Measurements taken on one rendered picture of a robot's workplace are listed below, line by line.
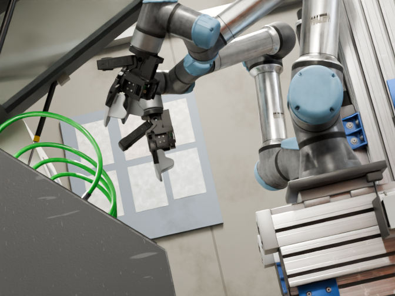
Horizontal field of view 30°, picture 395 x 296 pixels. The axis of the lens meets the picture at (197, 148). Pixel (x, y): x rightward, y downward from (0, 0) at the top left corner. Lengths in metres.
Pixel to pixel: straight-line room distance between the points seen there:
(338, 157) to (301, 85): 0.21
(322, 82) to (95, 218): 0.58
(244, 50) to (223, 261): 2.53
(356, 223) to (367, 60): 0.50
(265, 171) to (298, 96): 0.77
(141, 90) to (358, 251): 0.63
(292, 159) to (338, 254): 0.62
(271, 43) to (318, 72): 0.74
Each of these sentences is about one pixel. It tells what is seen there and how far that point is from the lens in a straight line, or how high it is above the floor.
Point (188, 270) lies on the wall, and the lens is 4.64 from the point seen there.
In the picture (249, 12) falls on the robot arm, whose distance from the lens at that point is 1.86.
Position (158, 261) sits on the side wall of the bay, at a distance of 1.66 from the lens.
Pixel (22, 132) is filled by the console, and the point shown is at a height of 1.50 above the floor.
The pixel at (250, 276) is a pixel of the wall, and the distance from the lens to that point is 4.61.
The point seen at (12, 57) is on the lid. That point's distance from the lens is 2.20.
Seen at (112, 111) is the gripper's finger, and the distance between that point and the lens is 1.82.
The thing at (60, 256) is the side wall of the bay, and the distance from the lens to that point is 1.68.
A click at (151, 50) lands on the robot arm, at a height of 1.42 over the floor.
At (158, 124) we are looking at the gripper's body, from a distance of 2.20.
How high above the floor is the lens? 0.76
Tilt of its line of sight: 14 degrees up
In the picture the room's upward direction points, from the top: 12 degrees counter-clockwise
